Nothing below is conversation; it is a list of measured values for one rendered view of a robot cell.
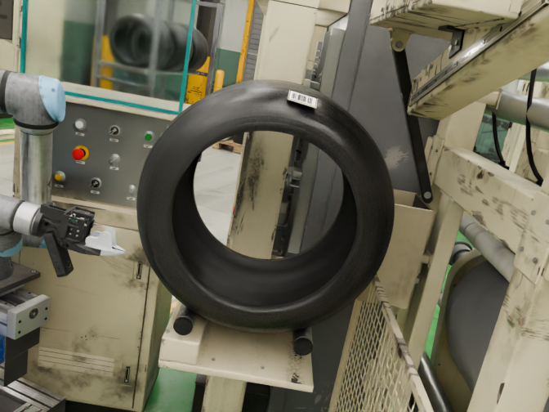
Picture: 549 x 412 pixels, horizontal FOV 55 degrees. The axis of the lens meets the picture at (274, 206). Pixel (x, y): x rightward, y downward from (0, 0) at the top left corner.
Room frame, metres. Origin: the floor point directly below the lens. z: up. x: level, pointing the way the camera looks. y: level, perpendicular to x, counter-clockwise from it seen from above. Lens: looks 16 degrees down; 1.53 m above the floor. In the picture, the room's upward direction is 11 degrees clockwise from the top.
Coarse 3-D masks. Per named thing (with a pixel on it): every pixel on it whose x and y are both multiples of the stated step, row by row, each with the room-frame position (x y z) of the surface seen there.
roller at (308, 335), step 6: (300, 330) 1.12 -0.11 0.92; (306, 330) 1.12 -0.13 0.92; (294, 336) 1.11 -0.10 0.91; (300, 336) 1.09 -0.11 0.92; (306, 336) 1.10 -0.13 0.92; (294, 342) 1.09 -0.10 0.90; (300, 342) 1.08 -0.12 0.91; (306, 342) 1.08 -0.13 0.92; (312, 342) 1.10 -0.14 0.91; (294, 348) 1.08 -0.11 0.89; (300, 348) 1.08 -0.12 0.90; (306, 348) 1.08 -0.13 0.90; (312, 348) 1.08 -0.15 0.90; (300, 354) 1.08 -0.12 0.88; (306, 354) 1.08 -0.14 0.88
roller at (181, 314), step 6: (180, 312) 1.10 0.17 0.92; (186, 312) 1.10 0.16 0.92; (192, 312) 1.11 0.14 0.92; (180, 318) 1.07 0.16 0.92; (186, 318) 1.08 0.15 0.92; (192, 318) 1.09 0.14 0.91; (174, 324) 1.07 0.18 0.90; (180, 324) 1.07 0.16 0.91; (186, 324) 1.07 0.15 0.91; (192, 324) 1.08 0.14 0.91; (180, 330) 1.07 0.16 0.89; (186, 330) 1.07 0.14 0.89
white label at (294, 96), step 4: (292, 92) 1.09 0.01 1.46; (296, 92) 1.10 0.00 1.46; (288, 96) 1.07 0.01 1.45; (292, 96) 1.08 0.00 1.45; (296, 96) 1.08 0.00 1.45; (300, 96) 1.09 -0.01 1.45; (304, 96) 1.09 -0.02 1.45; (308, 96) 1.10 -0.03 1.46; (292, 100) 1.07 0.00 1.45; (296, 100) 1.07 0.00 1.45; (300, 100) 1.07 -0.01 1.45; (304, 100) 1.08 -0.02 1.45; (308, 100) 1.09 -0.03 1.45; (312, 100) 1.09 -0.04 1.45; (316, 100) 1.10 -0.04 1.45; (304, 104) 1.07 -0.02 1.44; (308, 104) 1.07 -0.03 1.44; (312, 104) 1.07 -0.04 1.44; (316, 104) 1.08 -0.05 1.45
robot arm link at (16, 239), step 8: (8, 232) 1.17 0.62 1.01; (16, 232) 1.20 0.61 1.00; (0, 240) 1.18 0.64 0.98; (8, 240) 1.19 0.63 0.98; (16, 240) 1.21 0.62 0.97; (0, 248) 1.19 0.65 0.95; (8, 248) 1.20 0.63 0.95; (16, 248) 1.22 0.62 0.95; (0, 256) 1.22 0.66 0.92; (8, 256) 1.22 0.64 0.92
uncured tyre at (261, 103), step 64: (192, 128) 1.06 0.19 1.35; (256, 128) 1.06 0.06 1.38; (320, 128) 1.07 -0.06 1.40; (192, 192) 1.34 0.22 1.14; (384, 192) 1.09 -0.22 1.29; (192, 256) 1.30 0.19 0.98; (320, 256) 1.34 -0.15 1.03; (384, 256) 1.11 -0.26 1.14; (256, 320) 1.07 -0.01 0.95; (320, 320) 1.10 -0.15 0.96
